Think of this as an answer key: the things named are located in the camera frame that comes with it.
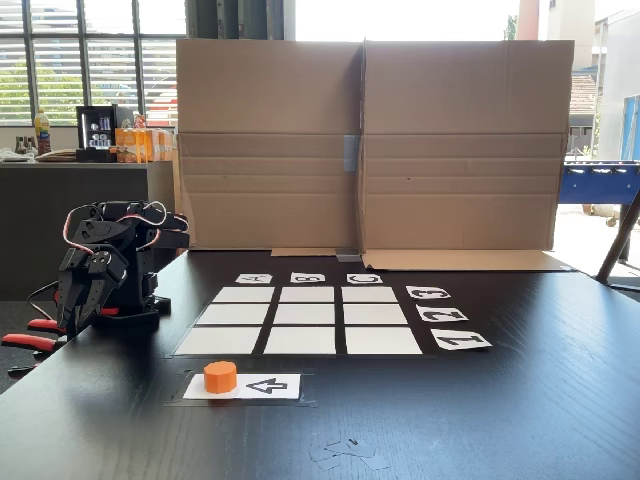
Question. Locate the paper sheet letter B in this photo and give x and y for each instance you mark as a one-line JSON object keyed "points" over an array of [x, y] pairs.
{"points": [[307, 278]]}

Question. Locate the brown cardboard box wall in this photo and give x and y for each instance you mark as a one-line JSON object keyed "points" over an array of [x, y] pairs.
{"points": [[265, 100], [465, 100]]}

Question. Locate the paper sheet letter C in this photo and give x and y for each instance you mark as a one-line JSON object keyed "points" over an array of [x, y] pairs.
{"points": [[364, 278]]}

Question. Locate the dark grey counter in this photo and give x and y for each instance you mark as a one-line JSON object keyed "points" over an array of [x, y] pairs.
{"points": [[40, 225]]}

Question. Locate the white paper stack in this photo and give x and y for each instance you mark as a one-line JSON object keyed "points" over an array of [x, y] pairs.
{"points": [[15, 155]]}

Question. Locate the white nine-square grid sheet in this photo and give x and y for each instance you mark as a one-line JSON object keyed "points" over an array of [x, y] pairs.
{"points": [[304, 320]]}

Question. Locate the yellow drink bottle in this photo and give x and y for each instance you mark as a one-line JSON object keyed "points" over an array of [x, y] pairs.
{"points": [[42, 130]]}

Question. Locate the black bar clamp red knob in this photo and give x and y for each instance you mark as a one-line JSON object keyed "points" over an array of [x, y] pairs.
{"points": [[110, 311]]}

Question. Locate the grey metal table leg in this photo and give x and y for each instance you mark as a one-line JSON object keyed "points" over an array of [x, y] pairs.
{"points": [[617, 245]]}

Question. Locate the flat wooden boards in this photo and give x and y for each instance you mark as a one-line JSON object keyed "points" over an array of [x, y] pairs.
{"points": [[57, 156]]}

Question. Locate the paper sheet number 2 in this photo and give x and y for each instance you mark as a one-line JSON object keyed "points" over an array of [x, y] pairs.
{"points": [[442, 314]]}

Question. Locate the round orange token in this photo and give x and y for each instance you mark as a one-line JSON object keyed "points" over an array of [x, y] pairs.
{"points": [[220, 379]]}

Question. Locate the paper sheet number 3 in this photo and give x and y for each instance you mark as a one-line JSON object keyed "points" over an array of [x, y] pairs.
{"points": [[428, 293]]}

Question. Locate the black mini fridge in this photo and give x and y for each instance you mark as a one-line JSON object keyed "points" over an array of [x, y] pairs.
{"points": [[96, 132]]}

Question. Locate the white arrow paper sheet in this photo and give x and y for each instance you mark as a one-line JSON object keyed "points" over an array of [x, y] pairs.
{"points": [[270, 386]]}

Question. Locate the grey duct tape strip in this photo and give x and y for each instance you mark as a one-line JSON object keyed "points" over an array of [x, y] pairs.
{"points": [[348, 257], [351, 152]]}

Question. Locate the colourful snack bag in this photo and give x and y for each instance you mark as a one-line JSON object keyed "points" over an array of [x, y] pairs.
{"points": [[139, 121]]}

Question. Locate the dark small bottle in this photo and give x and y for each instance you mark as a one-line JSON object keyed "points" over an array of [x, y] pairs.
{"points": [[32, 146], [20, 146]]}

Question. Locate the orange drink cartons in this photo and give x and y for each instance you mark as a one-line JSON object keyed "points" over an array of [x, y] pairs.
{"points": [[142, 145]]}

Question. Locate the blue foosball table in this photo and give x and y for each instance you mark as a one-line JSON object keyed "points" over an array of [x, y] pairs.
{"points": [[600, 187]]}

